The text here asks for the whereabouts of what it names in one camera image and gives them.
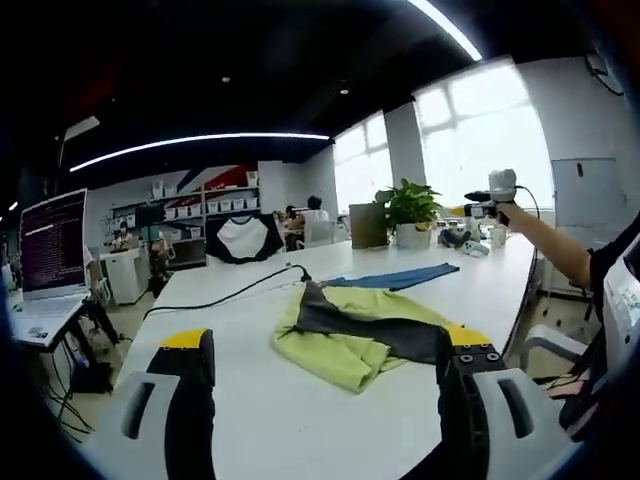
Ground white cabinet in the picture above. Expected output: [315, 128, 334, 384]
[99, 248, 151, 306]

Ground grey wall cabinet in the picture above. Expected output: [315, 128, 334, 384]
[551, 157, 627, 232]

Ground white armrest chair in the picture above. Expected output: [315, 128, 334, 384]
[519, 324, 601, 382]

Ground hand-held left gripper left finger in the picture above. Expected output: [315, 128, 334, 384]
[84, 327, 217, 480]

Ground black monitor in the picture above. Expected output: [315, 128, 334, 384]
[134, 205, 166, 227]

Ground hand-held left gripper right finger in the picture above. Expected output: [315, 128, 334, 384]
[435, 323, 575, 480]

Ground white office chair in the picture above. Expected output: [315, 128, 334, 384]
[304, 219, 337, 249]

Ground white laptop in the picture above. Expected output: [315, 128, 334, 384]
[9, 188, 94, 349]

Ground curved ceiling light strip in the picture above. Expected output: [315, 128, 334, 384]
[407, 0, 484, 62]

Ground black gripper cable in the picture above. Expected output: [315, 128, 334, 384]
[514, 185, 542, 274]

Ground person's black printed shirt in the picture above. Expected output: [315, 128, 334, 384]
[559, 212, 640, 441]

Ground potted green plant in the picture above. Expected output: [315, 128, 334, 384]
[375, 178, 444, 250]

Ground black cable bundle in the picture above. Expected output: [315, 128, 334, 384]
[47, 344, 99, 444]

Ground black gooseneck cable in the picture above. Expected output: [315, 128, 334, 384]
[143, 263, 314, 321]

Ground grey headset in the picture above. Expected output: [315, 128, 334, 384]
[439, 228, 472, 250]

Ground yellow garment grey blue sleeves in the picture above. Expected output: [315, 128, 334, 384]
[272, 263, 461, 395]

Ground white chest-worn device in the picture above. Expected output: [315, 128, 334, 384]
[602, 249, 640, 362]

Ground shelf with white bins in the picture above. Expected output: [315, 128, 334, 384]
[149, 172, 261, 241]

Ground straight ceiling light strip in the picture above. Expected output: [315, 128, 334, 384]
[68, 132, 331, 174]

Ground brown cardboard box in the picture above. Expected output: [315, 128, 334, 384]
[348, 202, 390, 250]

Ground black laptop stand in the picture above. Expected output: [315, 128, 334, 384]
[12, 294, 121, 396]

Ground black white raglan shirt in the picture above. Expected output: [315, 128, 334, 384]
[204, 212, 286, 265]

